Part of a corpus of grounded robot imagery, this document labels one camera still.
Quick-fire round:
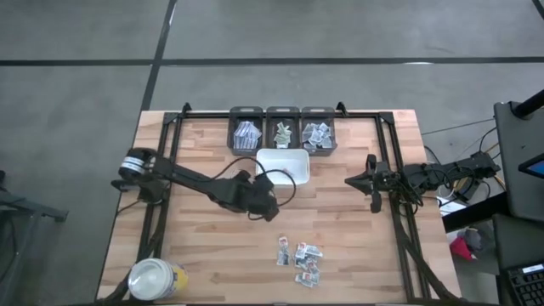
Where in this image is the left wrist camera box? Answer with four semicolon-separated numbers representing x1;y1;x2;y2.
253;173;275;193

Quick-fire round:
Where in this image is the white plastic bin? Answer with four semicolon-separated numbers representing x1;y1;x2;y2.
255;147;312;189

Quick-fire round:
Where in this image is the black keyboard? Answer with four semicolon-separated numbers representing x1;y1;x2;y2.
505;263;544;306

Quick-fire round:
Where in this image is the grey metal stand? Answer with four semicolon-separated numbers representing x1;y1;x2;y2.
0;169;69;306

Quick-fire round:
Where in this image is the grey printed packet strip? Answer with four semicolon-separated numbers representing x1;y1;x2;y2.
245;123;263;144

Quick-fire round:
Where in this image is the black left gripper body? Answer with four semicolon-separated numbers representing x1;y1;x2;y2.
231;185;277;217

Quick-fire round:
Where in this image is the long white packet strip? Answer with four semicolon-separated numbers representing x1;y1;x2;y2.
233;130;252;150

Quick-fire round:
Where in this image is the red cloth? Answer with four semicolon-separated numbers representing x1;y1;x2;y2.
449;236;473;261

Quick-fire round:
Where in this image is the black desk beam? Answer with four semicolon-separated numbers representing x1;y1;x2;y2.
441;197;511;233

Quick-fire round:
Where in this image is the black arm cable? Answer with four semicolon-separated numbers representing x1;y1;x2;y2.
393;167;477;216
211;156;298;221

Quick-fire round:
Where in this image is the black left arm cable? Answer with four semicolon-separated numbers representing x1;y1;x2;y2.
211;156;298;221

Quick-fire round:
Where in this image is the white paper sheet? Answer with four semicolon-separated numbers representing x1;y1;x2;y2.
437;194;468;216

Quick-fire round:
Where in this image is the grey desk top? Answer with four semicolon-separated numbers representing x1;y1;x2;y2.
492;100;544;222

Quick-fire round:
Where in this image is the black pole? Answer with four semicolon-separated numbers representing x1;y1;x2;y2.
512;89;544;120

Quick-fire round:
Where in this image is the white packet small logo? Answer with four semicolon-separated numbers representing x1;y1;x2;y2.
294;272;320;288

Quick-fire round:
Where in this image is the dark translucent plastic bin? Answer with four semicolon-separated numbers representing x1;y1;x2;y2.
265;105;303;150
228;105;264;156
300;105;338;156

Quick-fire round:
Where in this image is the white canister yellow label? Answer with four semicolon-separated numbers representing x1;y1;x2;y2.
127;257;190;302

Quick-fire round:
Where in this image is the black power adapter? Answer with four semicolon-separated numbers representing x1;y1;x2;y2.
454;183;481;203

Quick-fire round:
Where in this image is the packet grey print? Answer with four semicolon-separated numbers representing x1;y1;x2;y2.
276;235;292;267

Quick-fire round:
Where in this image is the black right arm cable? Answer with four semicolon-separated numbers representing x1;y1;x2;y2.
393;167;477;216

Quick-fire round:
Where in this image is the black aluminium table frame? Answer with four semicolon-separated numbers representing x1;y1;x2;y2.
110;101;462;306

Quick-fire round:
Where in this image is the tablet screen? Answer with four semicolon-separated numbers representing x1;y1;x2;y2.
518;153;544;179

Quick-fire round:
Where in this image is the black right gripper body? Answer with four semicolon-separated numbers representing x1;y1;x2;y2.
365;153;399;214

